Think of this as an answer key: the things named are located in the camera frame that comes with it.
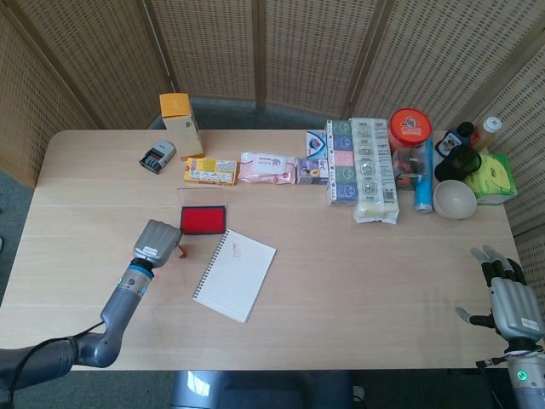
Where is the blue white soap box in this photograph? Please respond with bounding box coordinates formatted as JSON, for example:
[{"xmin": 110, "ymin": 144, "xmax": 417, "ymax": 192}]
[{"xmin": 305, "ymin": 130, "xmax": 329, "ymax": 160}]

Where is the clear jar orange lid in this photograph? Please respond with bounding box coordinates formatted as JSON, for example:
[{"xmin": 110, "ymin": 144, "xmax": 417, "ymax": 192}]
[{"xmin": 387, "ymin": 107, "xmax": 434, "ymax": 189}]

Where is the tall cream orange box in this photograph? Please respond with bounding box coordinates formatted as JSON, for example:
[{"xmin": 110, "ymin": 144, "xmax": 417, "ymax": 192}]
[{"xmin": 158, "ymin": 92, "xmax": 206, "ymax": 162}]

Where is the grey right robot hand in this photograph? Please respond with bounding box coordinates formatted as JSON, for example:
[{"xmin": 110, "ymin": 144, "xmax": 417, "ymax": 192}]
[{"xmin": 455, "ymin": 244, "xmax": 545, "ymax": 349}]

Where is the blue tube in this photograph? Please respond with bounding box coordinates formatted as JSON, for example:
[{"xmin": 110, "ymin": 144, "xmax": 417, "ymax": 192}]
[{"xmin": 413, "ymin": 138, "xmax": 436, "ymax": 214}]

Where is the woven folding screen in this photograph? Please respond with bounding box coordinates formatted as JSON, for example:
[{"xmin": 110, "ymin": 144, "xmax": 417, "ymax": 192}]
[{"xmin": 0, "ymin": 0, "xmax": 545, "ymax": 239}]

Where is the red ink pad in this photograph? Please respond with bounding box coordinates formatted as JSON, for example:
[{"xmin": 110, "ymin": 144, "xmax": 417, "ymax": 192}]
[{"xmin": 176, "ymin": 187, "xmax": 227, "ymax": 236}]

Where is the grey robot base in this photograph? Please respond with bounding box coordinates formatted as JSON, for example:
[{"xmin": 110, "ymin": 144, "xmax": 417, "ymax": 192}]
[{"xmin": 169, "ymin": 369, "xmax": 354, "ymax": 409}]

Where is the clear pack of cream blocks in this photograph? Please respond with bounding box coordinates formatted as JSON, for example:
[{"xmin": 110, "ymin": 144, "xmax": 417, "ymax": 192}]
[{"xmin": 349, "ymin": 117, "xmax": 401, "ymax": 226}]

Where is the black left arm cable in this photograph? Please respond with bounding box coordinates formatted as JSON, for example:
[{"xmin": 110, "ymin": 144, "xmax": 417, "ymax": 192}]
[{"xmin": 6, "ymin": 321, "xmax": 106, "ymax": 400}]

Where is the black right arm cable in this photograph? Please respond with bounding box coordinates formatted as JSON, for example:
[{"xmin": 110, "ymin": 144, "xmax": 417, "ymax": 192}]
[{"xmin": 475, "ymin": 356, "xmax": 514, "ymax": 409}]

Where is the grey date stamper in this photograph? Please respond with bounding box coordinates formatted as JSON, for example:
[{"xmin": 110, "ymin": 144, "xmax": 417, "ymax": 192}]
[{"xmin": 138, "ymin": 139, "xmax": 177, "ymax": 176}]

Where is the small purple box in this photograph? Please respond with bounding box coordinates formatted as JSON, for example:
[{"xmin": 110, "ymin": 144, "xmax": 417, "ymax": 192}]
[{"xmin": 295, "ymin": 158, "xmax": 330, "ymax": 186}]

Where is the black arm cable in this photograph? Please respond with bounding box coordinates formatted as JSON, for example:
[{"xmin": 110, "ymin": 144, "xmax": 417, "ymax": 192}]
[
  {"xmin": 475, "ymin": 356, "xmax": 514, "ymax": 409},
  {"xmin": 6, "ymin": 321, "xmax": 106, "ymax": 400}
]

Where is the pink wet wipes pack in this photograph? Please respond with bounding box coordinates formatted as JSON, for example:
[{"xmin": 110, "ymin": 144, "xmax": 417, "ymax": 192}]
[{"xmin": 237, "ymin": 152, "xmax": 298, "ymax": 186}]

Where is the black bottle with label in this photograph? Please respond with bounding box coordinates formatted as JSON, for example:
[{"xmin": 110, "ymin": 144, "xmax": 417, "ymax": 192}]
[{"xmin": 438, "ymin": 121, "xmax": 476, "ymax": 157}]

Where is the white spiral notebook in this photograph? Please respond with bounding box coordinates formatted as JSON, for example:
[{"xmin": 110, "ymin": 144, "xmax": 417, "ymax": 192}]
[{"xmin": 192, "ymin": 228, "xmax": 278, "ymax": 325}]

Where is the multicolour tissue pack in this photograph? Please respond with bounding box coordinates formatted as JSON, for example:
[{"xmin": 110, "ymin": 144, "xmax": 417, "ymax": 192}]
[{"xmin": 324, "ymin": 118, "xmax": 358, "ymax": 207}]

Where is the green tissue pack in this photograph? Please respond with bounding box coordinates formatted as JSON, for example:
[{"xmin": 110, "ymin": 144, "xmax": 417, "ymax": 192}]
[{"xmin": 463, "ymin": 152, "xmax": 519, "ymax": 206}]

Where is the yellow flat box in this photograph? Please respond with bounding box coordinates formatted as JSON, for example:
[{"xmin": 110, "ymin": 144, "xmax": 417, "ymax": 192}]
[{"xmin": 182, "ymin": 157, "xmax": 238, "ymax": 187}]

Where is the beige bowl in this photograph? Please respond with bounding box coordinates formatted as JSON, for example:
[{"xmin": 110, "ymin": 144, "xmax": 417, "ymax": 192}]
[{"xmin": 433, "ymin": 179, "xmax": 478, "ymax": 221}]

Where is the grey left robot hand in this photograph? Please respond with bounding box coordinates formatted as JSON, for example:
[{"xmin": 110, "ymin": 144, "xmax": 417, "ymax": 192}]
[{"xmin": 130, "ymin": 219, "xmax": 185, "ymax": 269}]

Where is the dark green cup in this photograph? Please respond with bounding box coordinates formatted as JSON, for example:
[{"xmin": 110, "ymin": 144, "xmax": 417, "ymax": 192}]
[{"xmin": 433, "ymin": 145, "xmax": 483, "ymax": 182}]

